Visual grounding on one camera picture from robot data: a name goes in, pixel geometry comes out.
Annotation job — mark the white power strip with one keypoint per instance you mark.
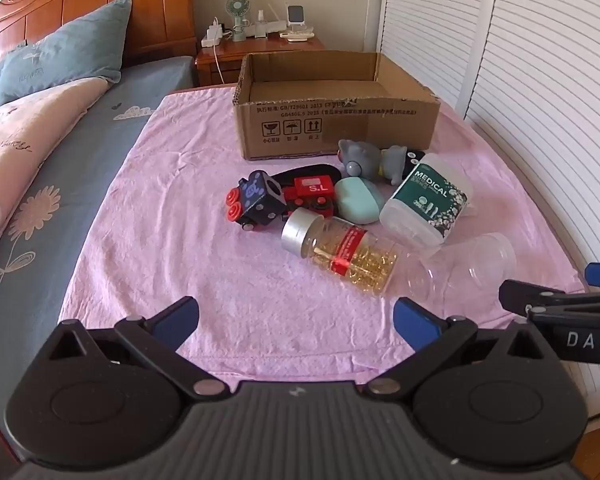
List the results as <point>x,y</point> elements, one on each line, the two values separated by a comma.
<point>212,34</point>

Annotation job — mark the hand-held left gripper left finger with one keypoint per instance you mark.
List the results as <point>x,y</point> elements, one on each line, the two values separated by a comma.
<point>181,318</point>

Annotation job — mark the white remote control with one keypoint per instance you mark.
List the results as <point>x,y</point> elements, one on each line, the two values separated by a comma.
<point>297,36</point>

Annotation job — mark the pink cloth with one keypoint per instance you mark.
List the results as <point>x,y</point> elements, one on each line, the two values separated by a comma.
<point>180,240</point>

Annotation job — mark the small spray bottle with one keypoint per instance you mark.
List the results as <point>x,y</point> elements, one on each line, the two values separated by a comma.
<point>260,25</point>

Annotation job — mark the small green desk fan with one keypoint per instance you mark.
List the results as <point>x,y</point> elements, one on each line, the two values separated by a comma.
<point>237,10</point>

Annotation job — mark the red toy train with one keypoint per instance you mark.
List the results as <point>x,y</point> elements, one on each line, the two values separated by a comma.
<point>312,190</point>

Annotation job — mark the black digital scale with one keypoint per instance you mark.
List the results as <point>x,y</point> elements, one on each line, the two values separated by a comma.
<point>414,160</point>

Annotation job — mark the mint green case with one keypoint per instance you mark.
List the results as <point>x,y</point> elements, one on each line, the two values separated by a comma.
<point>357,200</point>

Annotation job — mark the brown cardboard box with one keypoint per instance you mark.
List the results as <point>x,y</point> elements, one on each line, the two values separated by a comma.
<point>280,130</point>

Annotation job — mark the grey elephant toy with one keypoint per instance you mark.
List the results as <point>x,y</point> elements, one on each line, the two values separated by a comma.
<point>365,157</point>

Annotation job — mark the wooden headboard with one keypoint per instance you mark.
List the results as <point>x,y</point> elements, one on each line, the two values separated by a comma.
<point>145,5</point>

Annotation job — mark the clear plastic jar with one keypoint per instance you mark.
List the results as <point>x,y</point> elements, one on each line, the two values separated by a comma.
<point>460,270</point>

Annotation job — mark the capsule bottle with silver cap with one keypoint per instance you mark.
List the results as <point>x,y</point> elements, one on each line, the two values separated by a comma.
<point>350,255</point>

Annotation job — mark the pink floral pillow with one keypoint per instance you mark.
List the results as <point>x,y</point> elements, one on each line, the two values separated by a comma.
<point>25,130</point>

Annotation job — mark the blue bed sheet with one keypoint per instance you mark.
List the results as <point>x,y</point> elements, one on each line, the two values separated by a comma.
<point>80,160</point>

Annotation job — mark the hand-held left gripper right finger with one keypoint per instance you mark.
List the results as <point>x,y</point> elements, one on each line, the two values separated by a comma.
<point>414,322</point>

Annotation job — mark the white bottle with green label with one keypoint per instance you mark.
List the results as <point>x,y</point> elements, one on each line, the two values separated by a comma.
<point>420,200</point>

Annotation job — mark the white louvered closet door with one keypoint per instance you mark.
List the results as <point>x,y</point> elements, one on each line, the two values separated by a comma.
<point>555,110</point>
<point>430,20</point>

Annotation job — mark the white flat box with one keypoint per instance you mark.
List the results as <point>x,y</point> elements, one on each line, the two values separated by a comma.
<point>275,29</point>

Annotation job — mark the black oval case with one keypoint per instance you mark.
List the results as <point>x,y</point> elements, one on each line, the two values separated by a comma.
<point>325,170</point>

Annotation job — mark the white phone stand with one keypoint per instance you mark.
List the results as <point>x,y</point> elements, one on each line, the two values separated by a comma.
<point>295,16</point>

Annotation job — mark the wooden nightstand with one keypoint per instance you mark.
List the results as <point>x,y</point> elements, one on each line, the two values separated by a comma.
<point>260,52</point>

